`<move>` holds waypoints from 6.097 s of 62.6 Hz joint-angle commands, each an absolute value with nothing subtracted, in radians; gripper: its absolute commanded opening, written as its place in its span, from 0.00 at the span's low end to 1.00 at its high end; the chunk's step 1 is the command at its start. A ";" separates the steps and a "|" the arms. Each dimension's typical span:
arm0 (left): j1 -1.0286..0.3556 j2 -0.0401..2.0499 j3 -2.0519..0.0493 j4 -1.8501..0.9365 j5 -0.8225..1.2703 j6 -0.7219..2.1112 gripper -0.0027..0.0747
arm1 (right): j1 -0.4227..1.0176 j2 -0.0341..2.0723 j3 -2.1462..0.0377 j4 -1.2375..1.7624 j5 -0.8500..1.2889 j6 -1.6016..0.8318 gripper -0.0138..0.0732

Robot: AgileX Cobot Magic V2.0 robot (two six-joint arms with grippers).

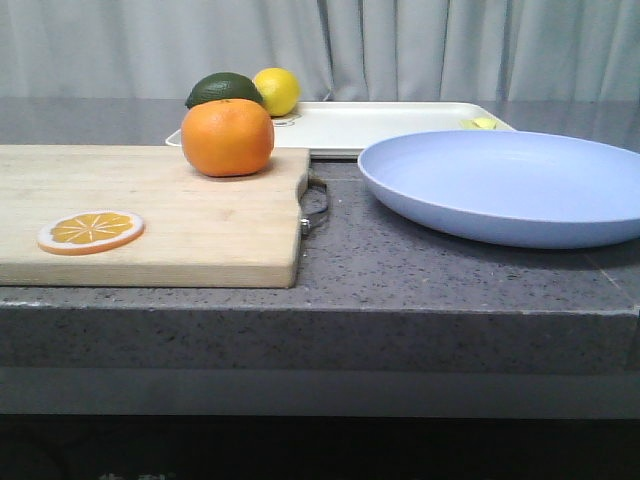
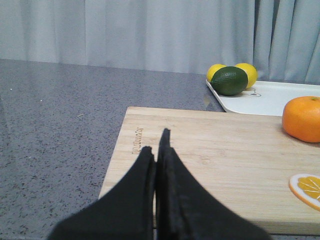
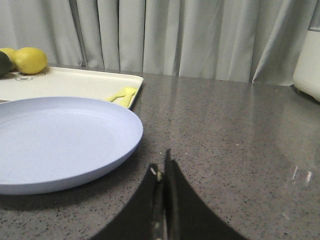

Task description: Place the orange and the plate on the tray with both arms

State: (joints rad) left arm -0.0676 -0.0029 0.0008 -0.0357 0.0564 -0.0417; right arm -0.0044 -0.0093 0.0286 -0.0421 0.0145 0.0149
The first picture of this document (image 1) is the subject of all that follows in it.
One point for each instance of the yellow lemon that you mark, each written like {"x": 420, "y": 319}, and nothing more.
{"x": 280, "y": 90}

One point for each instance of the pale yellow utensil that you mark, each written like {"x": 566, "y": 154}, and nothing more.
{"x": 479, "y": 123}

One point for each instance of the green lime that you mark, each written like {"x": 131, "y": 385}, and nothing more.
{"x": 221, "y": 86}

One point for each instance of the grey white curtain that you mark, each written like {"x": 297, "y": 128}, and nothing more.
{"x": 339, "y": 50}

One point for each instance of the orange fruit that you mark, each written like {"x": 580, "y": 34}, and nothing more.
{"x": 229, "y": 137}

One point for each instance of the wooden cutting board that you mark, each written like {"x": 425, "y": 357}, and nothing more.
{"x": 199, "y": 231}

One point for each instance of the light blue plate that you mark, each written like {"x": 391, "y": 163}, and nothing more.
{"x": 511, "y": 188}

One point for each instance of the cream white tray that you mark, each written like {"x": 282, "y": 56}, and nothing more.
{"x": 341, "y": 130}

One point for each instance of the metal cutting board handle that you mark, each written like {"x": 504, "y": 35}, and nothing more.
{"x": 315, "y": 202}

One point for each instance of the orange slice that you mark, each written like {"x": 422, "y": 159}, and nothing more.
{"x": 90, "y": 232}

